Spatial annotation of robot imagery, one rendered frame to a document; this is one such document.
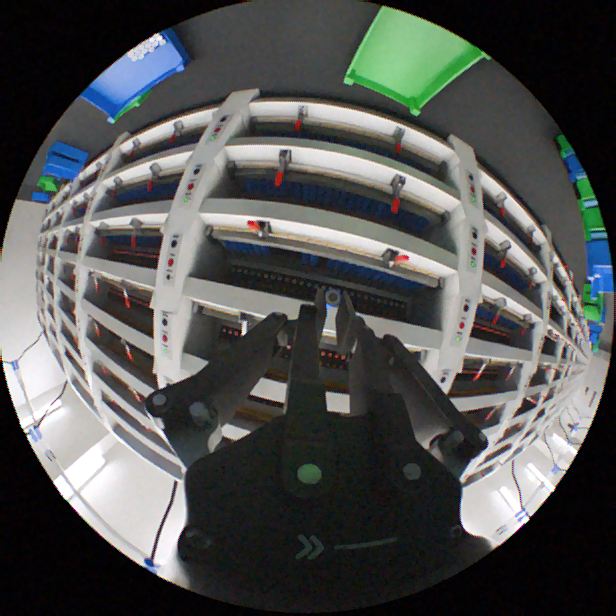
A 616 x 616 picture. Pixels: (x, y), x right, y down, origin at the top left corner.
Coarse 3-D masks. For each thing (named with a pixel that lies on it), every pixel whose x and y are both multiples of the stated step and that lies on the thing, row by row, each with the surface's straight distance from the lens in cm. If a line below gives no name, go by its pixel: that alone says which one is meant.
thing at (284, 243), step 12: (240, 228) 43; (228, 240) 47; (240, 240) 44; (252, 240) 43; (276, 240) 41; (288, 240) 41; (312, 240) 39; (312, 252) 41; (324, 252) 40; (336, 252) 40; (348, 252) 41; (360, 264) 42; (372, 264) 42; (408, 276) 45; (420, 276) 47
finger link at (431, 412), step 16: (384, 336) 13; (400, 352) 12; (400, 368) 11; (416, 368) 11; (400, 384) 11; (416, 384) 10; (432, 384) 10; (416, 400) 10; (432, 400) 9; (448, 400) 10; (416, 416) 10; (432, 416) 9; (448, 416) 9; (464, 416) 10; (416, 432) 10; (432, 432) 10; (448, 432) 9; (464, 432) 9; (480, 432) 10; (464, 448) 9; (480, 448) 9
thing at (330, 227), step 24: (216, 216) 44; (240, 216) 40; (264, 216) 38; (288, 216) 38; (312, 216) 38; (336, 216) 38; (216, 240) 50; (336, 240) 39; (360, 240) 38; (384, 240) 39; (408, 240) 42; (240, 264) 56; (264, 264) 54; (408, 264) 45; (432, 264) 45; (456, 264) 49; (360, 288) 54; (432, 288) 52; (456, 288) 48
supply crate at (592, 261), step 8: (592, 248) 60; (600, 248) 60; (608, 248) 60; (592, 256) 59; (600, 256) 59; (608, 256) 59; (592, 264) 59; (600, 264) 59; (608, 264) 59; (592, 272) 58; (608, 272) 78; (592, 280) 73; (608, 280) 78; (592, 288) 76; (608, 288) 78; (592, 296) 75
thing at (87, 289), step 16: (112, 160) 112; (96, 192) 108; (96, 208) 106; (112, 208) 110; (80, 240) 112; (96, 256) 107; (80, 288) 106; (80, 304) 107; (96, 304) 111; (80, 320) 111; (96, 336) 115; (96, 368) 121; (112, 432) 148
